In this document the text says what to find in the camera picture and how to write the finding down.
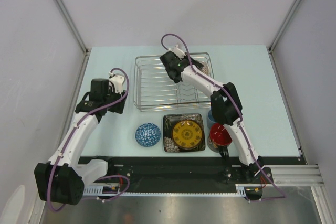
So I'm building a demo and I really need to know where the red patterned small bowl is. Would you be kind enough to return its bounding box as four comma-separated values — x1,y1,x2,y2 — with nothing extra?
199,61,210,76

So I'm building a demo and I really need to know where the metal wire dish rack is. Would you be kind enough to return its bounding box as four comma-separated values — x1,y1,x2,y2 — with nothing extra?
133,55,211,111

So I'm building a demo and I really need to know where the black floral square plate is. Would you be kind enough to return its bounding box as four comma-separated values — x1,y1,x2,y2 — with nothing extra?
163,113,205,153

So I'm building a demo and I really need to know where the blue patterned small bowl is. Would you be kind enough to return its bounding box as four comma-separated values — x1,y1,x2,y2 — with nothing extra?
135,123,161,147

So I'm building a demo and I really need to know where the yellow round plate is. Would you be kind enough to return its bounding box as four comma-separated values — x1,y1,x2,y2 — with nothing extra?
172,120,204,150

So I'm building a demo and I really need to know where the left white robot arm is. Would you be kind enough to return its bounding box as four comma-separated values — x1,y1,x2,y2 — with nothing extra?
34,74,129,205

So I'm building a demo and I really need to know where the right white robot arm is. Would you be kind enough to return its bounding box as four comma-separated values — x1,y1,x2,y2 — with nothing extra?
159,51,265,183

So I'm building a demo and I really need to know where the blue ceramic cup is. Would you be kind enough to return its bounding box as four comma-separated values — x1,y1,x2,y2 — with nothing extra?
206,110,216,129

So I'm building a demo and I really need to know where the red black mug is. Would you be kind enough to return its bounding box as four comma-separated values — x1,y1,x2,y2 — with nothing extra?
207,123,233,161

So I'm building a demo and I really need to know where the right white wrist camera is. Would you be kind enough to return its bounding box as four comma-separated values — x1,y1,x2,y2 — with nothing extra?
168,44,186,60

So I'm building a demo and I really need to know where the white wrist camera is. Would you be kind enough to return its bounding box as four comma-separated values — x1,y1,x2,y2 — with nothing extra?
108,71,125,94
168,44,186,60

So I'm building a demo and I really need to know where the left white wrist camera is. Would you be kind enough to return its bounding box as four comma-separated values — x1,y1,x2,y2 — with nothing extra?
108,71,125,94

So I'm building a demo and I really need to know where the right aluminium frame post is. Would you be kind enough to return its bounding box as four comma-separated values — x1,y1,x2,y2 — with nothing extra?
270,0,325,51

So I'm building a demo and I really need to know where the aluminium frame post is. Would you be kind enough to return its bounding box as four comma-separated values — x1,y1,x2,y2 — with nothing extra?
270,0,325,51
53,0,88,55

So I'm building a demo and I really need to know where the left aluminium frame post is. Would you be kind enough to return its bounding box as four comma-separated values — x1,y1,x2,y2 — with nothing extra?
53,0,88,55

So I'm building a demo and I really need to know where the white slotted cable duct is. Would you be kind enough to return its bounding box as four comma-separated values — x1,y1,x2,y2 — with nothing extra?
83,184,246,197

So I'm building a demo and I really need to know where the aluminium extrusion rail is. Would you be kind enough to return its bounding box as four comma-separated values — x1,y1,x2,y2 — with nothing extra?
269,165,324,187

